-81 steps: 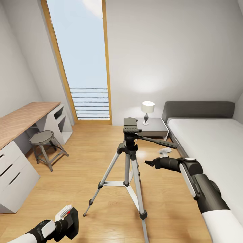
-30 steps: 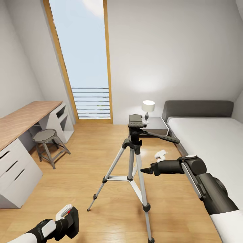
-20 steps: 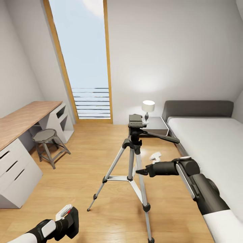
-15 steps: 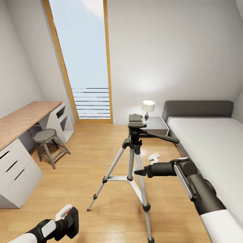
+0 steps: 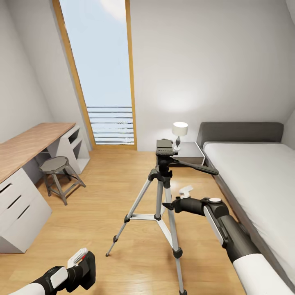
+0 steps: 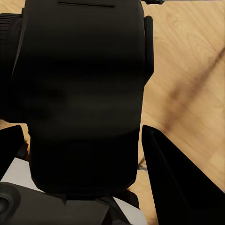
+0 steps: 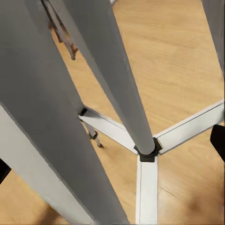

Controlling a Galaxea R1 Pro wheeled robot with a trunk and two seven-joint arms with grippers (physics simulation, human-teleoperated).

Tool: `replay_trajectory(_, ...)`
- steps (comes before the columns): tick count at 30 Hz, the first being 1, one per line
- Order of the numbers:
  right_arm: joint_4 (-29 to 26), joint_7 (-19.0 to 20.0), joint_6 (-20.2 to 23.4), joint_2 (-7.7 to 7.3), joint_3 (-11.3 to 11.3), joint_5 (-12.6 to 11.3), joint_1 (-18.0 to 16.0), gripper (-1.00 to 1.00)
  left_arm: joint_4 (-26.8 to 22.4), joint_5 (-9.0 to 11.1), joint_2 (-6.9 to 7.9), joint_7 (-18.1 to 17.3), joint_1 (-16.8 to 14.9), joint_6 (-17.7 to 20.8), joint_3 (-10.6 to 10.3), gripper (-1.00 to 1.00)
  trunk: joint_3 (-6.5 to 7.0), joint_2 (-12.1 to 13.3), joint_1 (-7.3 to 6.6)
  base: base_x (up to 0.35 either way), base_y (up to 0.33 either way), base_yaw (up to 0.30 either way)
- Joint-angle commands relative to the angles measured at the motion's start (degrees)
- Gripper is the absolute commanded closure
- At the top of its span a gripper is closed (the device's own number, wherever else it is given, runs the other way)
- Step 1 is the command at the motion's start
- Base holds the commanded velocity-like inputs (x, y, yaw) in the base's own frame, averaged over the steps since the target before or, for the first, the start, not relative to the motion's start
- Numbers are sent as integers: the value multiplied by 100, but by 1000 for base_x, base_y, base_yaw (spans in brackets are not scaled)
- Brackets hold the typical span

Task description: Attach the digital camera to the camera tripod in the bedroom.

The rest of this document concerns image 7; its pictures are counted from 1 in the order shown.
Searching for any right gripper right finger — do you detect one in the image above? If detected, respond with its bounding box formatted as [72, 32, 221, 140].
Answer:
[210, 124, 225, 162]

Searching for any camera tripod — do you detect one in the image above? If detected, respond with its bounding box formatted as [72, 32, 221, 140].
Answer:
[0, 0, 225, 225]

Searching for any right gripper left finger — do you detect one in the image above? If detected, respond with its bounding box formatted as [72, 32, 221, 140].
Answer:
[0, 159, 9, 181]

